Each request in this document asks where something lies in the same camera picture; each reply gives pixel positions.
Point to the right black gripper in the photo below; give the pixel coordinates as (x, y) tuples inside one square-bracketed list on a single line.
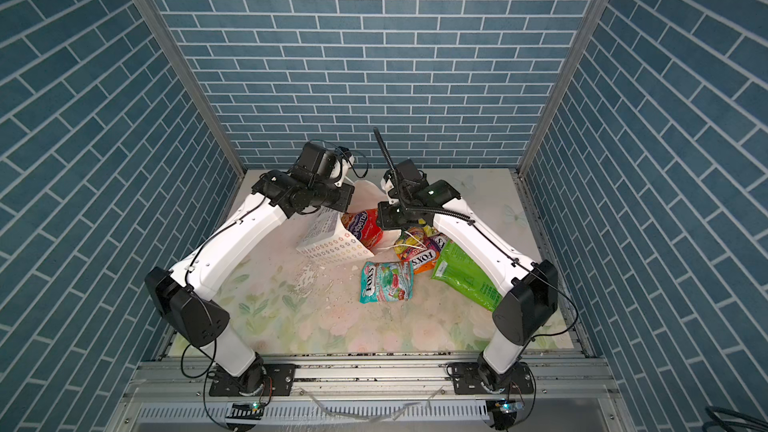
[(386, 218)]

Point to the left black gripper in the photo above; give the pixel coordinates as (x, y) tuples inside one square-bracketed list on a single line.
[(342, 202)]

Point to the orange Fox's fruits candy bag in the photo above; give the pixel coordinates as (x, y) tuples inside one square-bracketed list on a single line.
[(421, 247)]

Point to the white patterned paper bag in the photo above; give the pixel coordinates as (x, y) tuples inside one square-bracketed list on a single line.
[(327, 242)]

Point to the red snack packet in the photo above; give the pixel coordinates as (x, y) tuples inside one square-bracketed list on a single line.
[(364, 227)]

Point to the green snack packet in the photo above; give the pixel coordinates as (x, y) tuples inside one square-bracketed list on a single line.
[(455, 268)]

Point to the teal snack packet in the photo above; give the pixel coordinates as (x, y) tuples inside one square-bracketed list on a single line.
[(386, 282)]

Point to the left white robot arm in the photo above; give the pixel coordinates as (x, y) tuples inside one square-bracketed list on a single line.
[(184, 294)]

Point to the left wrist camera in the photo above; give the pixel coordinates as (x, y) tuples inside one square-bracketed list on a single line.
[(345, 160)]

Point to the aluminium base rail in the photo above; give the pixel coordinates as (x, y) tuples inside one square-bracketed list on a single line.
[(422, 392)]

